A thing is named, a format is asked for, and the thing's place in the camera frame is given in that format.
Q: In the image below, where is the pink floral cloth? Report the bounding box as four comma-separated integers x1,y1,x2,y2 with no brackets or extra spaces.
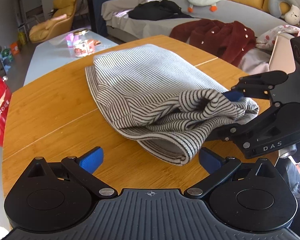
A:
255,24,300,51

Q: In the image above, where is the grey neck pillow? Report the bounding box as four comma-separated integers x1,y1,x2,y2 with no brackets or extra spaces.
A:
268,0,300,18

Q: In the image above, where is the white coffee table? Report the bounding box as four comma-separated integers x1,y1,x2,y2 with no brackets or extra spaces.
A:
23,28,119,87

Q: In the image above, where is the beige blanket on sofa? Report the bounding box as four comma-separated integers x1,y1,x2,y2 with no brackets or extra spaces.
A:
101,0,147,21

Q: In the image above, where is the black jacket on sofa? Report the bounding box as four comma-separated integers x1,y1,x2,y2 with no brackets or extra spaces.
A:
128,0,192,21

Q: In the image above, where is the white bear plush toy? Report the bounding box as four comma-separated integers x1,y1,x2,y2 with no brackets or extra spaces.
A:
284,5,300,25

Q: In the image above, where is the dark red fuzzy coat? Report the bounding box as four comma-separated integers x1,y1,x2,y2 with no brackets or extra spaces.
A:
170,18,256,67

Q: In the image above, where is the black white striped garment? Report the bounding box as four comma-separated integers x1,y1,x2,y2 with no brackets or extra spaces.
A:
85,44,259,166

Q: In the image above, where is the glass jar pink lid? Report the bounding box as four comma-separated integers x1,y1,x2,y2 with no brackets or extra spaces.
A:
72,29,95,57

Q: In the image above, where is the grey sofa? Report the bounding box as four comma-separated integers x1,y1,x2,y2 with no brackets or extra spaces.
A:
101,0,300,46

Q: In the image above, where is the yellow lounge chair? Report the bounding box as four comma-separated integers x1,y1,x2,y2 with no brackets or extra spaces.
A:
29,0,77,43

